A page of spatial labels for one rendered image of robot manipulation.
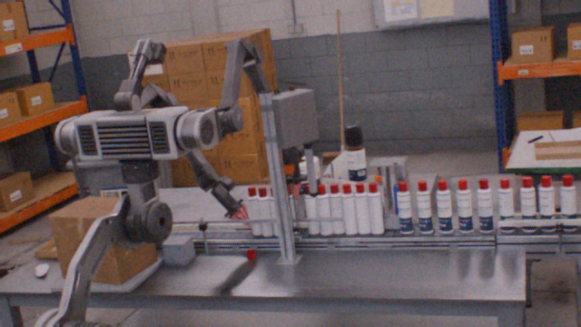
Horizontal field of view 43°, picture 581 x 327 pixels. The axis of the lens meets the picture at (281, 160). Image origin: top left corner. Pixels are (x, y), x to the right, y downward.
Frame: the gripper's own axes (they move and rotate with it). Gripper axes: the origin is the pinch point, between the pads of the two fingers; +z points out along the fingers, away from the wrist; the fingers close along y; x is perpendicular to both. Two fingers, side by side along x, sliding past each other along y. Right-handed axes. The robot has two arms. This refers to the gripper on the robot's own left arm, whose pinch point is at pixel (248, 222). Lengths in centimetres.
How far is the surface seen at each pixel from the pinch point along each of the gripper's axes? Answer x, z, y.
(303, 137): -48, -10, -11
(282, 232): -16.8, 11.1, -15.8
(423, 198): -64, 37, -3
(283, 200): -27.0, 1.9, -16.6
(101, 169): 148, -87, 168
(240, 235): 6.6, 1.8, -0.5
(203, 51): 93, -116, 318
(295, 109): -54, -20, -12
